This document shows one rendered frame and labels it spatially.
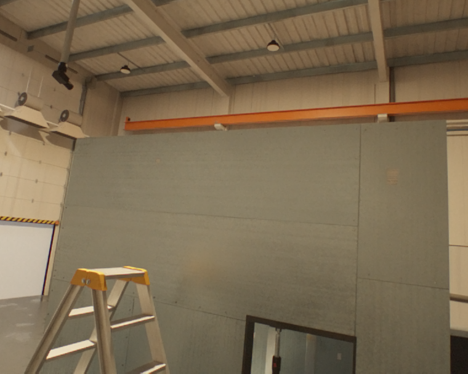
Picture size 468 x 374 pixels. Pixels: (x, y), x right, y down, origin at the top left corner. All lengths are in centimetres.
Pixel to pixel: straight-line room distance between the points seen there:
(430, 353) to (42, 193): 1194
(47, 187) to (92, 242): 1015
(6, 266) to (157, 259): 1051
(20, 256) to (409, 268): 1195
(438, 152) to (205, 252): 137
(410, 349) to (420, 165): 85
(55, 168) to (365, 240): 1187
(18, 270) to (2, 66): 616
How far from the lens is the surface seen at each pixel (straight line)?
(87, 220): 288
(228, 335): 221
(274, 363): 215
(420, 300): 196
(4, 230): 1251
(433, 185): 197
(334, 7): 919
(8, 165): 1220
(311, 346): 569
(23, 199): 1249
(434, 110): 1048
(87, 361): 236
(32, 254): 1316
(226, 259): 216
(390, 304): 196
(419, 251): 194
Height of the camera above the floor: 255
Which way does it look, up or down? 11 degrees up
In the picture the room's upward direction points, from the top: 6 degrees clockwise
